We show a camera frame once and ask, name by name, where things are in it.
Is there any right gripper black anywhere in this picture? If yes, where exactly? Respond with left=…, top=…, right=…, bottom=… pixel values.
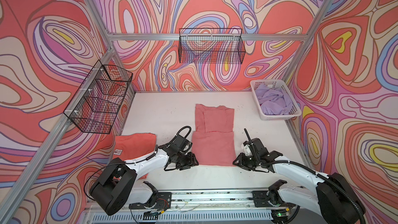
left=233, top=152, right=261, bottom=171

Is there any pink t shirt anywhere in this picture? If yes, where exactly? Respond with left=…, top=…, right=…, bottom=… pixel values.
left=192, top=104, right=236, bottom=167

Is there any white plastic laundry basket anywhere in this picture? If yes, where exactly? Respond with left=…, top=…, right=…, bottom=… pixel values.
left=250, top=79, right=302, bottom=120

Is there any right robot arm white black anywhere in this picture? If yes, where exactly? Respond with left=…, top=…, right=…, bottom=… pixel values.
left=233, top=138, right=366, bottom=224

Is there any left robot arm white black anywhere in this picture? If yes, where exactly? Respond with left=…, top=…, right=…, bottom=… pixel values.
left=89, top=135, right=199, bottom=216

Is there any folded red t shirt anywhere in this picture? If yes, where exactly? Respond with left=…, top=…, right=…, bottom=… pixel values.
left=112, top=133, right=157, bottom=161

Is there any lavender t shirt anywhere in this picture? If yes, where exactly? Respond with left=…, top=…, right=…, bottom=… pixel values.
left=255, top=84, right=293, bottom=115

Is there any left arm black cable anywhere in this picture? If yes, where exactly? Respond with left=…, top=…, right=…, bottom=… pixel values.
left=83, top=125, right=193, bottom=224

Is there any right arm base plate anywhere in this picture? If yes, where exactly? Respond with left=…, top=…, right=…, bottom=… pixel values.
left=247, top=190, right=296, bottom=207

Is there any aluminium frame rail base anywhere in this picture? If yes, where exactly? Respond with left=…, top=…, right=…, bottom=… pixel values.
left=78, top=188, right=325, bottom=224

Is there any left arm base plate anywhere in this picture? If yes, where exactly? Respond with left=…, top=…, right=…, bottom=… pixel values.
left=129, top=192, right=172, bottom=211

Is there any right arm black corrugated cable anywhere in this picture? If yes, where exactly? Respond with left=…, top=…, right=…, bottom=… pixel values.
left=243, top=128, right=367, bottom=224

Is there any black wire basket left wall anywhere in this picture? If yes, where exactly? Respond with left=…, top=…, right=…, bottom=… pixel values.
left=63, top=61, right=133, bottom=134

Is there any black wire basket wall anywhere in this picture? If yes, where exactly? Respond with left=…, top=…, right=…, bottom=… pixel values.
left=178, top=28, right=246, bottom=64
left=63, top=61, right=133, bottom=134

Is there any black wire basket back wall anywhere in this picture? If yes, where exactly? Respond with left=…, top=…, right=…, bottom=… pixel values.
left=178, top=28, right=246, bottom=64

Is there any aluminium frame back crossbar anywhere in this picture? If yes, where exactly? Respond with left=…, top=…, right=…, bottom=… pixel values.
left=107, top=33, right=308, bottom=41

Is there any aluminium frame left post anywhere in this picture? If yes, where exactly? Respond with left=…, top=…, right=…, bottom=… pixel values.
left=73, top=0, right=137, bottom=94

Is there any aluminium frame post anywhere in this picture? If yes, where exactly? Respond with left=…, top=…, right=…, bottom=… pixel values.
left=73, top=0, right=137, bottom=94
left=282, top=0, right=334, bottom=84

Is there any aluminium frame right post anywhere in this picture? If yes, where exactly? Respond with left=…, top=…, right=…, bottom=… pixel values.
left=282, top=0, right=334, bottom=84

